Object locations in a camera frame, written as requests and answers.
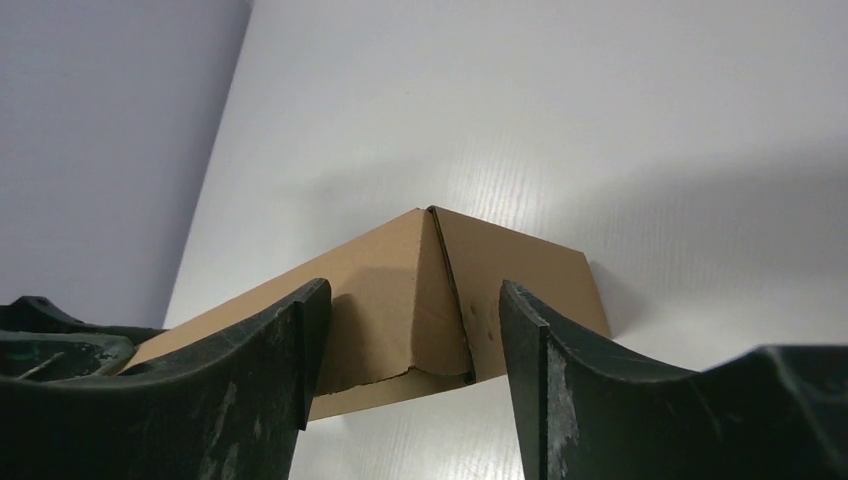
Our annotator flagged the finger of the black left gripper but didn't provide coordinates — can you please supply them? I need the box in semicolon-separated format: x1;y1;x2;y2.
1;296;164;381

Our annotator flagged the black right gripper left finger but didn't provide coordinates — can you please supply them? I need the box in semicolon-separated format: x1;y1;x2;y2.
1;279;332;479

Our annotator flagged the brown cardboard box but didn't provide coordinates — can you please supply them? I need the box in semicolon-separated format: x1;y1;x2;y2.
134;206;611;420

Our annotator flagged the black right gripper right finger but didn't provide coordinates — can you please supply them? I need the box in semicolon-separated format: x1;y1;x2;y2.
499;281;847;479

